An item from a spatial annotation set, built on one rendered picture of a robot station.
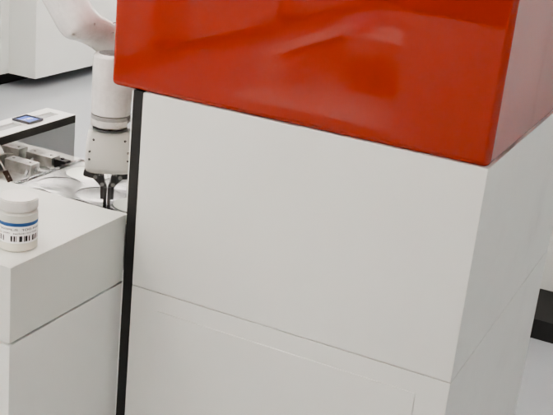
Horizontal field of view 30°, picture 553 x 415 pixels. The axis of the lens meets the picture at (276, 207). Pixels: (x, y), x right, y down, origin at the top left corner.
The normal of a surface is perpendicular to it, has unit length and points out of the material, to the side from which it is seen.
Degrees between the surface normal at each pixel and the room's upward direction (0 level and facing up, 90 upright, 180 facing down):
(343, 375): 90
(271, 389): 90
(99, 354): 90
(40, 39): 90
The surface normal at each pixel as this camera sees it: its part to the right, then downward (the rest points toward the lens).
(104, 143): 0.07, 0.35
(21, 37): -0.44, 0.26
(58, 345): 0.89, 0.23
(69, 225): 0.10, -0.94
